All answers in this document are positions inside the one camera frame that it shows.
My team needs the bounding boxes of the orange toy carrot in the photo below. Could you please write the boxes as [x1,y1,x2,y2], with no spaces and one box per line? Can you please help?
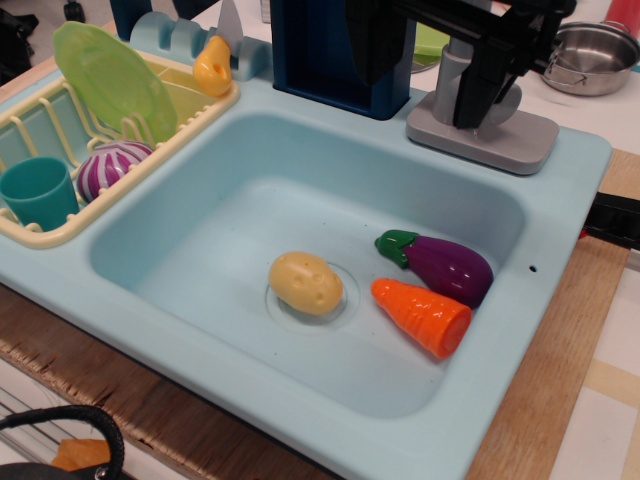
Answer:
[370,278,472,360]

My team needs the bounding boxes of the grey toy knife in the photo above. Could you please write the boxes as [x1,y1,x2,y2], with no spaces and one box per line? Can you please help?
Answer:
[216,0,244,49]

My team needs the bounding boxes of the grey toy faucet lever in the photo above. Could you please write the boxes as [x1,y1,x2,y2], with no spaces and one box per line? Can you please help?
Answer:
[406,39,560,175]

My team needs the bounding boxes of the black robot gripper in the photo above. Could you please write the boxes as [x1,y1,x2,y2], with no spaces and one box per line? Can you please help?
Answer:
[344,1,576,129]

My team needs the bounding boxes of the yellow toy potato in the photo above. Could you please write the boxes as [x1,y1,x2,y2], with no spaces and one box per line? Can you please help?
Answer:
[268,251,344,316]

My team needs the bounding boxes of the dark blue plastic box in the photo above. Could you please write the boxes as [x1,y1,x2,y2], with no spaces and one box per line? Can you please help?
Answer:
[270,1,415,120]

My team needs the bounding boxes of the black clamp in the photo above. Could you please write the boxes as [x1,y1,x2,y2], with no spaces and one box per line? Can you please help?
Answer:
[580,192,639,250]

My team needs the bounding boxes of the green plate in background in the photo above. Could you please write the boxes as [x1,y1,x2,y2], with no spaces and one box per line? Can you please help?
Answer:
[411,23,450,74]

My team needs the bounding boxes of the green plastic plate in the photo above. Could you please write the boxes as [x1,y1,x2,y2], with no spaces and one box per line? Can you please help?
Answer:
[53,21,178,142]

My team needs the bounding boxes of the purple white toy cabbage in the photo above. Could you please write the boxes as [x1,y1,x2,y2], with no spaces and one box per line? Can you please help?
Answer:
[76,140,153,203]

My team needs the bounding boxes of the black cable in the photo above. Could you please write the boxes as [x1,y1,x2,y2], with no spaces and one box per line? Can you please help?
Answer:
[0,405,127,480]

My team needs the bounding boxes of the purple toy eggplant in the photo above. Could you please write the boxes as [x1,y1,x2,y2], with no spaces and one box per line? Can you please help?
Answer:
[374,229,494,309]

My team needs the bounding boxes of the light blue toy sink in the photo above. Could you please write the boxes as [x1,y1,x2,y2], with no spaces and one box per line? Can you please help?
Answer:
[1,71,612,479]

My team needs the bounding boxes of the cream yellow dish rack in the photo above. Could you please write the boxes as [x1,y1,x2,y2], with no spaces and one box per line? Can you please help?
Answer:
[1,52,240,249]

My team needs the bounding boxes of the yellow toy pear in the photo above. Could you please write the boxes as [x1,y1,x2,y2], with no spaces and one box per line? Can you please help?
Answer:
[193,35,232,97]

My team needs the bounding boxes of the teal plastic cup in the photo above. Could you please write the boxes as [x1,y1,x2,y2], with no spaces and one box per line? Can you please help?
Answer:
[1,157,80,232]

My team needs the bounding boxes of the stainless steel pot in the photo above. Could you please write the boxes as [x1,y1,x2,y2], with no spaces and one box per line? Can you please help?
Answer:
[542,22,639,97]

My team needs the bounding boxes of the light blue utensil holder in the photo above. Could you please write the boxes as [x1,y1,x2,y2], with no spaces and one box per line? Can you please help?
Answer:
[129,11,272,82]

